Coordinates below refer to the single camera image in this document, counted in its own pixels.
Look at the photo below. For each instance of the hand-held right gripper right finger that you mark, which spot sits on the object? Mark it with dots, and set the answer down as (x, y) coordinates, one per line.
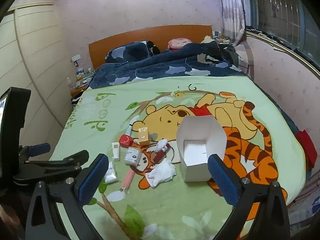
(222, 182)

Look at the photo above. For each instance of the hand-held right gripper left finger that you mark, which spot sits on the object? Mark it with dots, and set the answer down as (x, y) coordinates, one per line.
(92, 177)

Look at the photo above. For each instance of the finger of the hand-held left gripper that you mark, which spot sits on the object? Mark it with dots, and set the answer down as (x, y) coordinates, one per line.
(38, 148)
(62, 165)

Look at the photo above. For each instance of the white squeeze tube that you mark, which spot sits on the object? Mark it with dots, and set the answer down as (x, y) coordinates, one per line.
(110, 173)

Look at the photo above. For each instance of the small white labelled tube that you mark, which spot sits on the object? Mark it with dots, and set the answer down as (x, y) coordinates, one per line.
(115, 151)

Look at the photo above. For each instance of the pink tube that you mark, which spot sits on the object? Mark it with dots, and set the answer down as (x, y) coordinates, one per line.
(128, 178)

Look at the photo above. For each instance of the white paper box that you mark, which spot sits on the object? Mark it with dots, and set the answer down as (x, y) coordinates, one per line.
(197, 155)

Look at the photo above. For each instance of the clear cotton swab box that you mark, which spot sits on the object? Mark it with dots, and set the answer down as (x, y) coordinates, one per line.
(133, 156)

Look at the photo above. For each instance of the red cube box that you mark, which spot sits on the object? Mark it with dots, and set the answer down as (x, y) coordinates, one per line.
(125, 141)

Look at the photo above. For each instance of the white pen tube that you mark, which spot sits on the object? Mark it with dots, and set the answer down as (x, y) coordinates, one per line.
(128, 130)

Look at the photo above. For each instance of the white pouch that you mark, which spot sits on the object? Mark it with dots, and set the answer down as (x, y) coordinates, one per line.
(161, 172)

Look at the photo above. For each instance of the orange carton box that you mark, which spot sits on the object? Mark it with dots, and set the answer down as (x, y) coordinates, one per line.
(143, 137)

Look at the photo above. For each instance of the white cat plush toy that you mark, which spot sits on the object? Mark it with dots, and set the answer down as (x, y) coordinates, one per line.
(161, 148)

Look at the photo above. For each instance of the green cartoon printed blanket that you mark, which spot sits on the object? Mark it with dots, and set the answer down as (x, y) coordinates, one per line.
(175, 212)

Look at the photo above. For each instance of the cream wardrobe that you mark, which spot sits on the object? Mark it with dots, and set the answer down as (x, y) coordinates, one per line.
(32, 55)

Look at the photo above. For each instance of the clear plastic bottle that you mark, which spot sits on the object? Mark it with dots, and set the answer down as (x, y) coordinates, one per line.
(70, 83)

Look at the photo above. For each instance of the wooden nightstand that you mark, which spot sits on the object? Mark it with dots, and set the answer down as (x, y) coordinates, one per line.
(78, 91)

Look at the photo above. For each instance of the blue and white carton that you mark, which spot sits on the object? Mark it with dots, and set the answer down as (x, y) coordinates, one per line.
(80, 74)

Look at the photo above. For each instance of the plastic bags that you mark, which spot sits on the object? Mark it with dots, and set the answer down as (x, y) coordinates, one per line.
(305, 210)

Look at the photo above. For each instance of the red cloth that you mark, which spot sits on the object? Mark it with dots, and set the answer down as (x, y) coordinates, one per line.
(307, 147)

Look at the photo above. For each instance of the navy blue patterned duvet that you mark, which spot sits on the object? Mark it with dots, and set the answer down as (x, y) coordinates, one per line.
(155, 70)

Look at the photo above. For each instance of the pile of dark clothes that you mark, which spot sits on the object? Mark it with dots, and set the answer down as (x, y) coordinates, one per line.
(228, 52)

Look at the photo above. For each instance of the navy blue pillow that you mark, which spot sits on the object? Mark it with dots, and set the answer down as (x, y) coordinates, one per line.
(127, 51)

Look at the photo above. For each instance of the orange wooden headboard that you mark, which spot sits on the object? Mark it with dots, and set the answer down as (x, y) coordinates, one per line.
(120, 37)

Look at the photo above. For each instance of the black and white plush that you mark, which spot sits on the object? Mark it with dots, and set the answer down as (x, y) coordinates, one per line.
(152, 47)

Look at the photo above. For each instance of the pink plush toy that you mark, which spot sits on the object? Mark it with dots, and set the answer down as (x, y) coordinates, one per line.
(178, 43)

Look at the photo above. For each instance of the floral curtain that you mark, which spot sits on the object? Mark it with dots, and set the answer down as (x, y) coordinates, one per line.
(232, 10)

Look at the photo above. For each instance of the window with grille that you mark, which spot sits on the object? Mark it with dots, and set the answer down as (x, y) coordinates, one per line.
(282, 12)

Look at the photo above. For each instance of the white wall socket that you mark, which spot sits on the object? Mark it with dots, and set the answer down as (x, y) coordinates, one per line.
(75, 58)

